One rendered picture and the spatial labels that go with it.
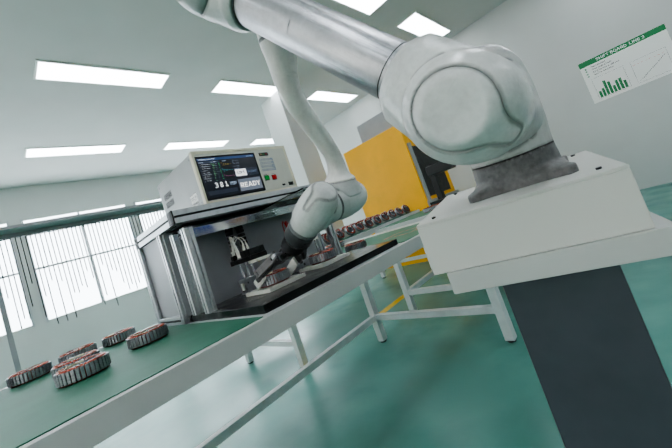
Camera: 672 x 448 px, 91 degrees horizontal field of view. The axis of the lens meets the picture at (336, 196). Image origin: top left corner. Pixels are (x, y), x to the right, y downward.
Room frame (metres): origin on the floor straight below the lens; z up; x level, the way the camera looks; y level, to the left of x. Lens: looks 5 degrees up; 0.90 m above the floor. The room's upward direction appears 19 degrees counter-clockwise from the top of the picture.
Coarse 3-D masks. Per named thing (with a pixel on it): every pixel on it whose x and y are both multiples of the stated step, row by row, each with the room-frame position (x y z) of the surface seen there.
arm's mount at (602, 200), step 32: (576, 160) 0.66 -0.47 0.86; (608, 160) 0.54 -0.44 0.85; (512, 192) 0.59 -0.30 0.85; (544, 192) 0.52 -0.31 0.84; (576, 192) 0.50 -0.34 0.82; (608, 192) 0.48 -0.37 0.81; (640, 192) 0.47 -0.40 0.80; (448, 224) 0.60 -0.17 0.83; (480, 224) 0.57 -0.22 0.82; (512, 224) 0.55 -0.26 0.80; (544, 224) 0.53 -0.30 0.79; (576, 224) 0.51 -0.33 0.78; (608, 224) 0.49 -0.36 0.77; (640, 224) 0.47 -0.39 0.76; (448, 256) 0.61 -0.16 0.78; (480, 256) 0.58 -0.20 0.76; (512, 256) 0.56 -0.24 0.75
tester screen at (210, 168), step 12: (228, 156) 1.26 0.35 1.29; (240, 156) 1.29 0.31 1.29; (252, 156) 1.34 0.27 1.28; (204, 168) 1.17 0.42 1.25; (216, 168) 1.21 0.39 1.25; (228, 168) 1.24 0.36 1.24; (240, 168) 1.28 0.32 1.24; (204, 180) 1.16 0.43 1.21; (216, 180) 1.20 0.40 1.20; (228, 180) 1.23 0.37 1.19; (240, 192) 1.26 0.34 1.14
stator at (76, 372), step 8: (104, 352) 0.85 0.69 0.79; (88, 360) 0.81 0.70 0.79; (96, 360) 0.81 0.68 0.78; (104, 360) 0.83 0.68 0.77; (64, 368) 0.82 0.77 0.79; (72, 368) 0.78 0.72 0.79; (80, 368) 0.78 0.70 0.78; (88, 368) 0.79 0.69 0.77; (96, 368) 0.81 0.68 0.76; (104, 368) 0.83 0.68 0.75; (56, 376) 0.78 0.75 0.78; (64, 376) 0.77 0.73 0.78; (72, 376) 0.78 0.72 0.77; (80, 376) 0.78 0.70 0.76; (88, 376) 0.79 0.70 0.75; (56, 384) 0.78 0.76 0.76; (64, 384) 0.77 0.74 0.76; (72, 384) 0.78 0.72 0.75
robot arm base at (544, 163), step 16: (512, 160) 0.60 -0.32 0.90; (528, 160) 0.59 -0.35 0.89; (544, 160) 0.59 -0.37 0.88; (560, 160) 0.59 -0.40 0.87; (480, 176) 0.65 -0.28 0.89; (496, 176) 0.62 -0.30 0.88; (512, 176) 0.60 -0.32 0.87; (528, 176) 0.59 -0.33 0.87; (544, 176) 0.57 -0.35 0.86; (560, 176) 0.56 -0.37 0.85; (480, 192) 0.63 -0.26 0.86; (496, 192) 0.62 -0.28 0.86
